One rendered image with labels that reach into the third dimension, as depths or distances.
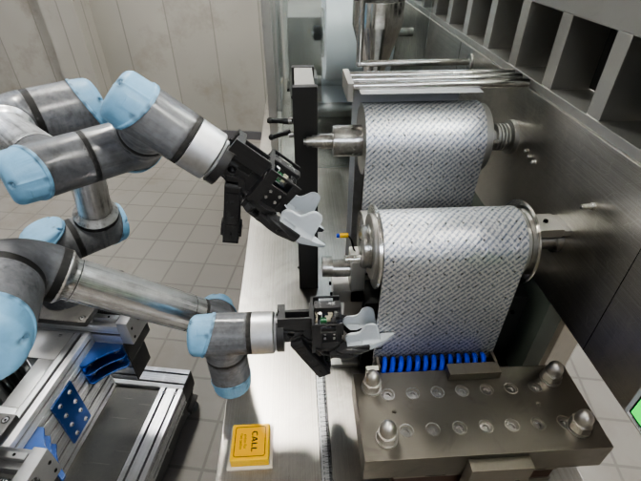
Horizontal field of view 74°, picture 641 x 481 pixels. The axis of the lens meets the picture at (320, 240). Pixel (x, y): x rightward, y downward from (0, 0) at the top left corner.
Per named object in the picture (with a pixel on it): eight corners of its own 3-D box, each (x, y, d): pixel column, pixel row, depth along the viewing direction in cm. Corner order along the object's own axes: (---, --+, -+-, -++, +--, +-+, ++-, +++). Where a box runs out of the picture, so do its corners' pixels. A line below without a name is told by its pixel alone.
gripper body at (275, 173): (304, 193, 61) (233, 144, 56) (269, 232, 65) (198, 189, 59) (303, 168, 67) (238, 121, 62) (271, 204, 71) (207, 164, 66)
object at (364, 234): (363, 228, 69) (363, 273, 71) (376, 228, 69) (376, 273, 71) (357, 221, 77) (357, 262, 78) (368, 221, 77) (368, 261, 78)
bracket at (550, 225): (523, 221, 75) (527, 212, 74) (555, 220, 76) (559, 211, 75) (536, 238, 71) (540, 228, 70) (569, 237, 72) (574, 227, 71)
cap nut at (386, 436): (373, 428, 70) (375, 413, 68) (395, 427, 70) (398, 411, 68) (377, 449, 67) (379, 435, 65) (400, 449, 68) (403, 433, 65)
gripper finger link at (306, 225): (343, 236, 64) (296, 198, 62) (318, 260, 67) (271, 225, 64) (343, 225, 67) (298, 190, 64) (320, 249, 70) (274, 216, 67)
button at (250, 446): (235, 430, 84) (233, 424, 82) (270, 428, 84) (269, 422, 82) (230, 468, 78) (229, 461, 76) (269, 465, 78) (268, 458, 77)
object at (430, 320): (372, 358, 83) (381, 288, 72) (490, 352, 84) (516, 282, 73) (373, 360, 83) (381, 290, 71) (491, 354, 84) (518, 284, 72)
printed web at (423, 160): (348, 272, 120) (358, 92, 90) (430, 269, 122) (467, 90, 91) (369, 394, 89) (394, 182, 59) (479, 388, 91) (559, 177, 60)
